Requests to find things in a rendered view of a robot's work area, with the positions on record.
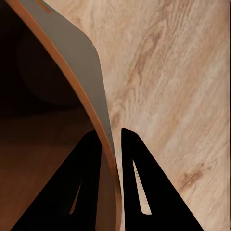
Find trash can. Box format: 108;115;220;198
0;0;122;231

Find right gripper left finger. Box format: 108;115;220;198
11;130;102;231

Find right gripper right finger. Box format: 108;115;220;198
121;128;204;231

